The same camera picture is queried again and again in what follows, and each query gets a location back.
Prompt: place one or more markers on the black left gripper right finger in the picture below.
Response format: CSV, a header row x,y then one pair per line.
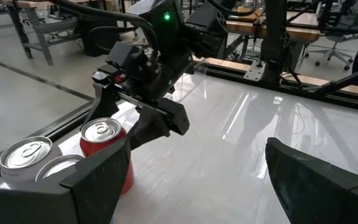
x,y
315,193

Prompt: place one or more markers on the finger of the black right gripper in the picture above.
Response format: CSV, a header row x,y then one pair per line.
x,y
148,127
102,102

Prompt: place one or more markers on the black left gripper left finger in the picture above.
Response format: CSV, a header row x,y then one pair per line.
x,y
82,193

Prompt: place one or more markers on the red Coca-Cola can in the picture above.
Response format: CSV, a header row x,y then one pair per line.
x,y
104,140

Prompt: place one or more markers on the white and blue soda can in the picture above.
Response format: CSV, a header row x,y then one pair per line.
x,y
23,158
57,165

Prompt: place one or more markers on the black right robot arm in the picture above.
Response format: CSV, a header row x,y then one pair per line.
x,y
179,25

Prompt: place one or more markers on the clear plastic bin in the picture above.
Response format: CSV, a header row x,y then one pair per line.
x,y
191,82

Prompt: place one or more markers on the grey metal workbench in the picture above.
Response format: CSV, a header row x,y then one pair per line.
x,y
42,28

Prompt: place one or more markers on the wooden workbench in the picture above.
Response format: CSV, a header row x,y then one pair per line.
x,y
291,28

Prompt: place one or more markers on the office chair with castors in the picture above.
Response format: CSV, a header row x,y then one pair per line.
x,y
334,49

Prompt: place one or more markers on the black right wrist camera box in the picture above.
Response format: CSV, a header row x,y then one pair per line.
x,y
126,57

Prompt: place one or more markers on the metal mounting bracket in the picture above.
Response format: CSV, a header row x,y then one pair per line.
x,y
255,71

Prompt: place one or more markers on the black frame post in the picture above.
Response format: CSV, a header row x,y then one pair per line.
x,y
275,40

